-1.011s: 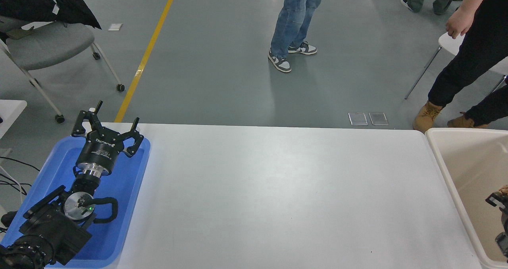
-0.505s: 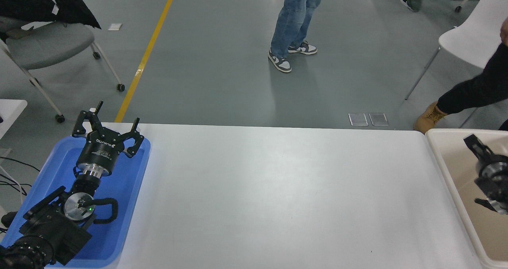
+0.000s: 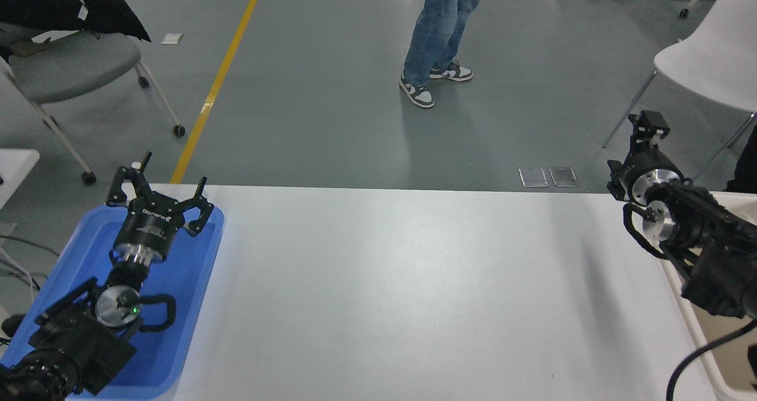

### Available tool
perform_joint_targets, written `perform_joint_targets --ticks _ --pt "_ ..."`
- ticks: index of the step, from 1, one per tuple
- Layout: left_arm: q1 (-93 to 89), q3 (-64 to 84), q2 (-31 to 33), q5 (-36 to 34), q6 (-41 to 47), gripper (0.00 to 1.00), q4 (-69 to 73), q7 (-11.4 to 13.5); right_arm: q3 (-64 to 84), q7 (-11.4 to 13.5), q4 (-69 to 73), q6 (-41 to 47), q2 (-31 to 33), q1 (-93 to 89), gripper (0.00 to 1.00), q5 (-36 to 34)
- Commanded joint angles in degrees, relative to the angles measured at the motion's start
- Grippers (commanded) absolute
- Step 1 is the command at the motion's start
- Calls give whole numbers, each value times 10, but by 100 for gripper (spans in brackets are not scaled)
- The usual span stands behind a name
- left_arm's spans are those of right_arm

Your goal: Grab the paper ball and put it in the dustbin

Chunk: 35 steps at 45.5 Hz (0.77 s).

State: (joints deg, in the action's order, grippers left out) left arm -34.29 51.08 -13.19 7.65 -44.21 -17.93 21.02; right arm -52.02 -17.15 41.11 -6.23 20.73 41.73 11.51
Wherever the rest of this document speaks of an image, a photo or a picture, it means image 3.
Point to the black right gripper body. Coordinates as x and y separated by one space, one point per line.
647 161

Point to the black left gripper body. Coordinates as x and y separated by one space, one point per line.
148 226

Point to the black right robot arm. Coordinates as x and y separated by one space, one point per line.
715 253

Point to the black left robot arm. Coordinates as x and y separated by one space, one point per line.
71 342

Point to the clear floor plate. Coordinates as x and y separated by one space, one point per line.
534 177
565 176

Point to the blue plastic tray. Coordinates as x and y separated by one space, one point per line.
189 271

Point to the white plastic chair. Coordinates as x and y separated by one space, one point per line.
715 58

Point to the white side table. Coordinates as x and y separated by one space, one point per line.
15 167

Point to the grey wheeled chair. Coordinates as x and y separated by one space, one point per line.
71 67

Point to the white paper scrap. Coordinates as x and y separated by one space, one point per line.
171 39

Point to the black floor object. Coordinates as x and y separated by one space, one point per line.
13 325

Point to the white paper sheet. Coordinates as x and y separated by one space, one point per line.
56 36

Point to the brown cardboard piece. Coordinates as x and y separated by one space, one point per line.
26 48

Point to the black jacket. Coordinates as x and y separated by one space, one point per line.
53 2

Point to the large pale bin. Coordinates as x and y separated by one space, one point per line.
718 353

